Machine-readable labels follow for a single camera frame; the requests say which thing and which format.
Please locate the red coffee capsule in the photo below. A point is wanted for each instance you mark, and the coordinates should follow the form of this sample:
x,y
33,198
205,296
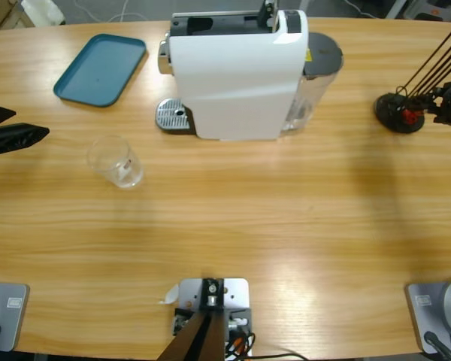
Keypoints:
x,y
409,116

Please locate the clear glass cup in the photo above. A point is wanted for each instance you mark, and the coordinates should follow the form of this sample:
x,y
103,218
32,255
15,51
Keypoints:
x,y
112,161

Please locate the grey coffee machine lever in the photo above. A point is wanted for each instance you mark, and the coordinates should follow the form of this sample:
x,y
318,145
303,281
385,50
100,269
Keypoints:
x,y
266,17

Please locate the white capsule coffee machine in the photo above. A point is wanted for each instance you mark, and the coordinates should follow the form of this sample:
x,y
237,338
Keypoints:
x,y
229,86

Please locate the black capsule holder with rods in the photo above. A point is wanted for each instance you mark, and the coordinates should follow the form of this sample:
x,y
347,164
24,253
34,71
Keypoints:
x,y
387,109

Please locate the grey equipment box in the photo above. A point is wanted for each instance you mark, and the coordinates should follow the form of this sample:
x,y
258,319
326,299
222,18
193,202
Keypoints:
x,y
436,9

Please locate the brown cardboard box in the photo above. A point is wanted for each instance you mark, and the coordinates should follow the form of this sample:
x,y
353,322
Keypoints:
x,y
0,15

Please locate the teal plastic tray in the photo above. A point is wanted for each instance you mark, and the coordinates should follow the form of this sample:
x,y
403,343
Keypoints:
x,y
97,71

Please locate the white foam block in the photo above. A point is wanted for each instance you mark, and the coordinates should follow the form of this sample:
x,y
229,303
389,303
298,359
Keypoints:
x,y
41,9

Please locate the clear water tank black lid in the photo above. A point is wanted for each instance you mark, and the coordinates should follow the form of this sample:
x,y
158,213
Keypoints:
x,y
323,50

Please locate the white paper tab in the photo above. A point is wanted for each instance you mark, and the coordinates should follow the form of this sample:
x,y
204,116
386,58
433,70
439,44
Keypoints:
x,y
170,295

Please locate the white metal frame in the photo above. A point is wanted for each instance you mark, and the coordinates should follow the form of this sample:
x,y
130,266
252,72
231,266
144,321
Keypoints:
x,y
394,9

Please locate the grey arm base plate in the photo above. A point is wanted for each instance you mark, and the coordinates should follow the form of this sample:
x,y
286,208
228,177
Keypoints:
x,y
7,316
436,308

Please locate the white block with dark post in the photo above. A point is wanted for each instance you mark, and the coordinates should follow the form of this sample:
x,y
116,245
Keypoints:
x,y
210,297

